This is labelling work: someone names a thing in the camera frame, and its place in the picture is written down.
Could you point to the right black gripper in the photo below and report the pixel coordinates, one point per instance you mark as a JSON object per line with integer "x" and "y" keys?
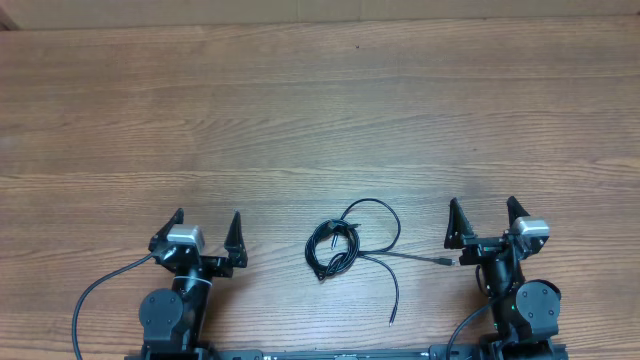
{"x": 460, "y": 237}

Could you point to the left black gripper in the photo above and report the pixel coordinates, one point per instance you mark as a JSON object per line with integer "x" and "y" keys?
{"x": 223, "y": 265}

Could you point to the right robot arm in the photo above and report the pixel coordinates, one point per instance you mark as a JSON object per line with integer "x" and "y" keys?
{"x": 525, "y": 313}

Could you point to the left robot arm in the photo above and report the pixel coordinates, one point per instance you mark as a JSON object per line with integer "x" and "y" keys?
{"x": 172, "y": 318}

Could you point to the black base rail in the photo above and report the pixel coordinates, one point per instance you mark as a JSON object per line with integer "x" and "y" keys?
{"x": 434, "y": 352}

